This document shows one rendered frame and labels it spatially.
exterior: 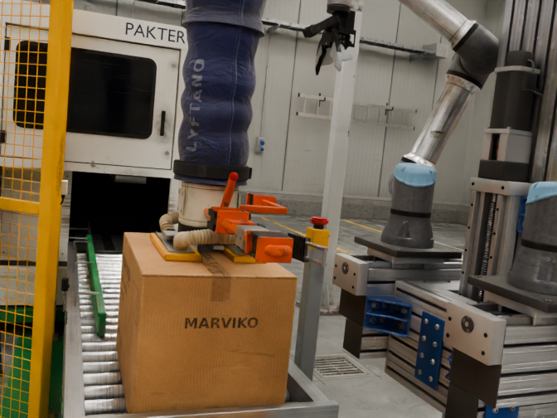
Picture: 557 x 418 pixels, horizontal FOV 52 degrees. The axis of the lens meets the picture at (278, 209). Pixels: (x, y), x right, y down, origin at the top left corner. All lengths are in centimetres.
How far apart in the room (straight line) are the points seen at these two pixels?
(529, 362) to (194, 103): 106
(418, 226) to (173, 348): 74
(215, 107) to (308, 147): 974
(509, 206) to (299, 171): 988
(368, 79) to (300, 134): 186
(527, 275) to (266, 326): 65
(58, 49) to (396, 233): 124
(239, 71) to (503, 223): 81
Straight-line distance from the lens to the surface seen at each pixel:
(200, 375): 153
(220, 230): 146
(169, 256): 157
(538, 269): 129
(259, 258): 112
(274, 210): 184
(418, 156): 181
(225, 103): 164
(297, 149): 1124
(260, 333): 153
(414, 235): 165
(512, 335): 123
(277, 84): 1108
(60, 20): 211
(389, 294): 164
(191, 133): 166
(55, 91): 209
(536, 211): 130
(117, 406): 172
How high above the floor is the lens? 128
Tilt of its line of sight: 6 degrees down
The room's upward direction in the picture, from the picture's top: 6 degrees clockwise
